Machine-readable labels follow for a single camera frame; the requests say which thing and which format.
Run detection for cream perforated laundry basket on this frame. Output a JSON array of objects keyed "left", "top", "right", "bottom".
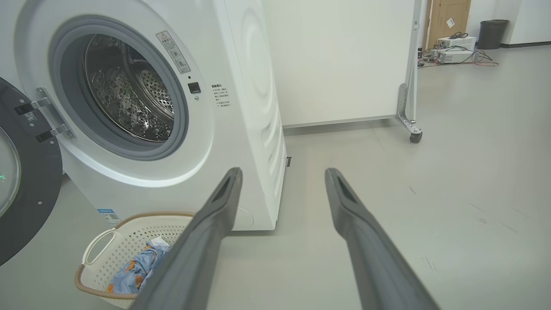
[{"left": 74, "top": 211, "right": 196, "bottom": 310}]

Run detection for white front-load washing machine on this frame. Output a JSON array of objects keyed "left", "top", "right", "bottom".
[{"left": 0, "top": 0, "right": 288, "bottom": 231}]

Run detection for white electronic boxes with cables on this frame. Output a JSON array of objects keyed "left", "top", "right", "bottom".
[{"left": 418, "top": 45, "right": 500, "bottom": 68}]

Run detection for black round washing machine door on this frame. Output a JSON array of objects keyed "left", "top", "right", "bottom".
[{"left": 0, "top": 77, "right": 64, "bottom": 265}]

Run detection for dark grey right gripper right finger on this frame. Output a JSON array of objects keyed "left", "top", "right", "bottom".
[{"left": 324, "top": 167, "right": 440, "bottom": 310}]

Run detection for tall brown cardboard box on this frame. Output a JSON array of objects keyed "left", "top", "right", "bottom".
[{"left": 426, "top": 0, "right": 472, "bottom": 50}]

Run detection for blue cartoon print garment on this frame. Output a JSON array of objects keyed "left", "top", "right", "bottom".
[{"left": 107, "top": 236, "right": 173, "bottom": 295}]

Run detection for white rolling partition panel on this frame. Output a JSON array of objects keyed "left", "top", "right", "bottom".
[{"left": 263, "top": 0, "right": 422, "bottom": 130}]

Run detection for dark grey trash bin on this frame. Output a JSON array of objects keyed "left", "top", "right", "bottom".
[{"left": 478, "top": 19, "right": 510, "bottom": 50}]

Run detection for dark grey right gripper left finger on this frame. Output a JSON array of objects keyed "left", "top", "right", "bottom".
[{"left": 131, "top": 167, "right": 244, "bottom": 310}]

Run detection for metal partition foot with caster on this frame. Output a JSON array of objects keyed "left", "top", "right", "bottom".
[{"left": 396, "top": 83, "right": 423, "bottom": 144}]

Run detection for white electronic equipment box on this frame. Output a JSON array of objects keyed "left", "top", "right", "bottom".
[
  {"left": 437, "top": 36, "right": 477, "bottom": 51},
  {"left": 438, "top": 50, "right": 474, "bottom": 64}
]

